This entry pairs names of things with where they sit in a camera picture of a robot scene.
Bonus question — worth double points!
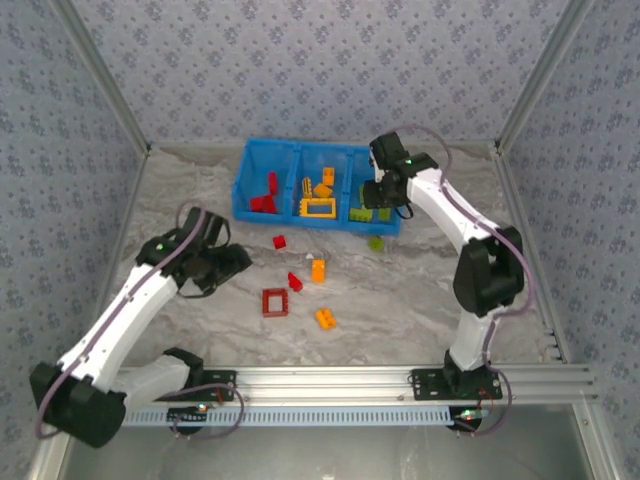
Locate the thin black left gripper cable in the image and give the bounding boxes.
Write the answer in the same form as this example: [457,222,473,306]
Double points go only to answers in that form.
[177,281,222,300]

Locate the red lego window frame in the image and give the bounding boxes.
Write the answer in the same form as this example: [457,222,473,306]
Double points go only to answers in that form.
[261,287,290,319]

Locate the aluminium frame post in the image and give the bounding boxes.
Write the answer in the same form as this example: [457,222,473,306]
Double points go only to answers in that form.
[492,0,599,151]
[47,0,154,151]

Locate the blue three-compartment plastic bin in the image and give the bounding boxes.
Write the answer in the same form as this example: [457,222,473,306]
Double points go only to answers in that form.
[231,138,403,237]

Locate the black controller board with LED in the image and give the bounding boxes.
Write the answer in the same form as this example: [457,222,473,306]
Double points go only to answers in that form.
[449,407,484,434]
[167,405,209,435]

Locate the wide aluminium extrusion rail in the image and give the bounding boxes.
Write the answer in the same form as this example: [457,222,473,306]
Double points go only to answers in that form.
[55,363,599,405]

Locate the aluminium side rail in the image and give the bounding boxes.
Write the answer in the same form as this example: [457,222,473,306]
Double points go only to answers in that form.
[74,144,154,369]
[491,144,574,364]

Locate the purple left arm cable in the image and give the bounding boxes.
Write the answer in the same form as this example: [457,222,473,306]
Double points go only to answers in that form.
[35,200,247,442]

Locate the yellow lego window frame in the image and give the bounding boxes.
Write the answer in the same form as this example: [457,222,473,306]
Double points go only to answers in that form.
[298,197,338,220]

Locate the short aluminium frame leg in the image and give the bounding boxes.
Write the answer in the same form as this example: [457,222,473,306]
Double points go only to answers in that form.
[27,424,77,480]
[573,402,619,480]

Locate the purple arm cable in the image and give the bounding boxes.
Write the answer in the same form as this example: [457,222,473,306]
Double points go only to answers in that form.
[35,200,247,442]
[392,123,537,439]

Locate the grey metal panel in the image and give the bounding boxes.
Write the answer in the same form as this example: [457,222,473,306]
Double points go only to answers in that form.
[59,424,596,480]

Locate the pale blue slotted cable duct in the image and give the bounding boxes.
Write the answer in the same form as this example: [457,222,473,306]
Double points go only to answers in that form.
[122,404,455,428]

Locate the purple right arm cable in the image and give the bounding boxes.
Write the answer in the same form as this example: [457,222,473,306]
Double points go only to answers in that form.
[392,123,537,439]

